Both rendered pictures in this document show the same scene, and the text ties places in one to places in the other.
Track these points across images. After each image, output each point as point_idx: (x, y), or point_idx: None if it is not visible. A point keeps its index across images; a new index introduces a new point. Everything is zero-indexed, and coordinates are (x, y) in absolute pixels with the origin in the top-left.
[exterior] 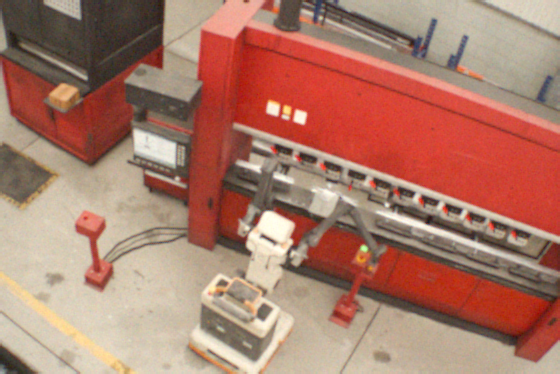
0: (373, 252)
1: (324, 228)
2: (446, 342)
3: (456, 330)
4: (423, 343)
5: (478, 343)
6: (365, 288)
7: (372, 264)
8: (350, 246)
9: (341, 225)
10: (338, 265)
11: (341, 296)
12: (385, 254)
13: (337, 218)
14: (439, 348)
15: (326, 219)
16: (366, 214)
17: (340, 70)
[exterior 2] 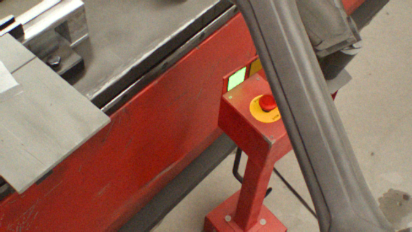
0: None
1: (359, 173)
2: (389, 64)
3: (365, 34)
4: (379, 107)
5: (406, 12)
6: (200, 154)
7: (341, 81)
8: (156, 121)
9: (106, 102)
10: (147, 187)
11: (213, 223)
12: (237, 42)
13: (316, 58)
14: (400, 83)
15: (308, 124)
16: (113, 2)
17: None
